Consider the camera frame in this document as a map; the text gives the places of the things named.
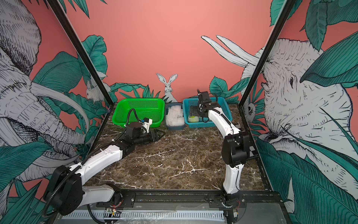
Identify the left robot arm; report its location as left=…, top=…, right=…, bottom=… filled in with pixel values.
left=41, top=108, right=161, bottom=218

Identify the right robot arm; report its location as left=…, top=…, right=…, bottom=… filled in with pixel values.
left=190, top=90, right=250, bottom=210

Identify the grey bin of foam nets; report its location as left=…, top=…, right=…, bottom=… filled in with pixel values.
left=165, top=103, right=186, bottom=131

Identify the teal plastic basket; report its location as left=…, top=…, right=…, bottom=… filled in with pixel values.
left=182, top=96, right=233, bottom=129

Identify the green plastic basket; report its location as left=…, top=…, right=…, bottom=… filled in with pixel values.
left=112, top=98, right=165, bottom=127

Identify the checkerboard calibration board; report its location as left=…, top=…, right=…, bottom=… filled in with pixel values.
left=236, top=124, right=258, bottom=160

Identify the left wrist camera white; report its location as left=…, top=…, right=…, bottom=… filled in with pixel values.
left=141, top=118, right=153, bottom=133

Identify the black front frame rail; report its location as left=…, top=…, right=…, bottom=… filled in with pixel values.
left=120, top=189, right=283, bottom=210

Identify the white slotted cable duct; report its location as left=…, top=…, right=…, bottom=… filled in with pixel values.
left=61, top=209, right=226, bottom=222

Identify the black frame post left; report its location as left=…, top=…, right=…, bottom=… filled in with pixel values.
left=47, top=0, right=114, bottom=107

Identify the black frame post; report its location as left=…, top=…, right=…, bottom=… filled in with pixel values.
left=47, top=0, right=114, bottom=107
left=238, top=0, right=296, bottom=109

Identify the black frame post right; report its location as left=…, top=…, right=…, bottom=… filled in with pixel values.
left=238, top=0, right=296, bottom=109

